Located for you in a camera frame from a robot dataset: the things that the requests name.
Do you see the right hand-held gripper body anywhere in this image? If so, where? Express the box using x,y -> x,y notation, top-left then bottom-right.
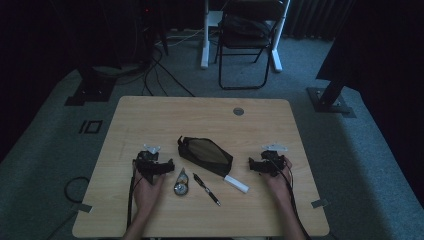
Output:
260,143 -> 288,178

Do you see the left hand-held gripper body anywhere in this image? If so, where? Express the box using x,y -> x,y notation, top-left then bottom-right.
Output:
138,143 -> 164,186

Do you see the white eraser stick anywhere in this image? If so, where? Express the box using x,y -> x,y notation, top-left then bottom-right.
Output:
223,174 -> 250,194

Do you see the black mesh pencil pouch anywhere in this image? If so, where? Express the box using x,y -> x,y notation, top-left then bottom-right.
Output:
177,135 -> 234,178

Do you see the black pen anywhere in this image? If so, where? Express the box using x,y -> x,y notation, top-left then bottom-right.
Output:
192,172 -> 222,207

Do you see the person's right hand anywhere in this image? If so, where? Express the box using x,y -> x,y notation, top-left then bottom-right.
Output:
265,155 -> 295,202

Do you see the person's left hand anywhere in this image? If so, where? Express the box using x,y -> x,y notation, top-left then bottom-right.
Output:
133,173 -> 167,216

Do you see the grey tape strip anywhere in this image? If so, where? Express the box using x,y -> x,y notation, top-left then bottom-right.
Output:
311,198 -> 330,210
77,202 -> 94,214

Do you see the black metal stand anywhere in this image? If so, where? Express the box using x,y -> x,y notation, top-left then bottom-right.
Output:
64,64 -> 118,107
306,74 -> 357,119

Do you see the black folding chair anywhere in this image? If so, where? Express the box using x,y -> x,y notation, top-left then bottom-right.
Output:
217,0 -> 283,91

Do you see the dark bag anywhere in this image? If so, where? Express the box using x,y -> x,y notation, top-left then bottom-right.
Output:
220,13 -> 274,38

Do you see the dark curtain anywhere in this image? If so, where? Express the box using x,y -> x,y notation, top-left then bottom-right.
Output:
283,0 -> 356,42

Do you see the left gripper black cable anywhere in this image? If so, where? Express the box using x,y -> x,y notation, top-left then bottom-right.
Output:
125,162 -> 138,231

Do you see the black looped floor cable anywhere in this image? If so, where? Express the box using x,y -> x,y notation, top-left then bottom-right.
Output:
63,176 -> 91,205

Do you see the white desk frame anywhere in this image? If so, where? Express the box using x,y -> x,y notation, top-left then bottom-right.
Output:
200,0 -> 292,74

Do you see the white floor cable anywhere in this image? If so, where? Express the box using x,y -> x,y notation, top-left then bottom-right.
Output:
154,28 -> 205,47

